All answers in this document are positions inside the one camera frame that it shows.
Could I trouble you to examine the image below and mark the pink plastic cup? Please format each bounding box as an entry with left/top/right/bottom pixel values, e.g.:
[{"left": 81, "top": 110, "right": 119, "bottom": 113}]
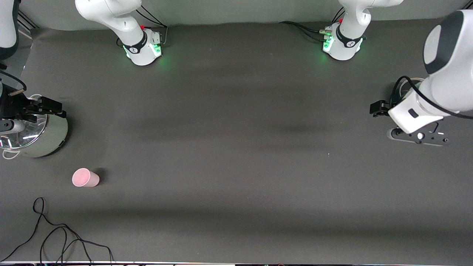
[{"left": 72, "top": 168, "right": 100, "bottom": 188}]

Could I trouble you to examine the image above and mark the glass pot lid beige knob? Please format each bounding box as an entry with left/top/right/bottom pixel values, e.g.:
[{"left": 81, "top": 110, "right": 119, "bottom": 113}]
[{"left": 0, "top": 113, "right": 49, "bottom": 150}]

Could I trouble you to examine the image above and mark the sage green cooking pot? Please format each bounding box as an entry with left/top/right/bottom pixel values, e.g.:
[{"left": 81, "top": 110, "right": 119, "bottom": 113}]
[{"left": 0, "top": 94, "right": 69, "bottom": 160}]

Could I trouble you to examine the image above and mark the glass lid blue knob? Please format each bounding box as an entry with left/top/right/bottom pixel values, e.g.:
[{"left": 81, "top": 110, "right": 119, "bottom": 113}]
[{"left": 398, "top": 78, "right": 425, "bottom": 97}]

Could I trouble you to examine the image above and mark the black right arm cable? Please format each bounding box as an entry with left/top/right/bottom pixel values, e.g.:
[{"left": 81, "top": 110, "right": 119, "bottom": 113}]
[{"left": 0, "top": 70, "right": 27, "bottom": 97}]

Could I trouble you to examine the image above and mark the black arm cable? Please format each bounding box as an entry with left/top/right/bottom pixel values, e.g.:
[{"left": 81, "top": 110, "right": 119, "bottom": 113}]
[
  {"left": 391, "top": 75, "right": 473, "bottom": 119},
  {"left": 0, "top": 70, "right": 27, "bottom": 97}
]

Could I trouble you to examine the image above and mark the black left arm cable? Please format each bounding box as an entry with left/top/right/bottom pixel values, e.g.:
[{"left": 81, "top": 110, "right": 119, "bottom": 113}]
[{"left": 391, "top": 75, "right": 473, "bottom": 119}]

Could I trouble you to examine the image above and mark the grey metal rail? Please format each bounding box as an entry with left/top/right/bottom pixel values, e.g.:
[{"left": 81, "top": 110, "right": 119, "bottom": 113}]
[{"left": 17, "top": 7, "right": 38, "bottom": 39}]

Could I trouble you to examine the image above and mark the thin black cable on mat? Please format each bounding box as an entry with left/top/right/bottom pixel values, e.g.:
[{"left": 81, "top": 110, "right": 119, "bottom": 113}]
[{"left": 0, "top": 197, "right": 114, "bottom": 263}]

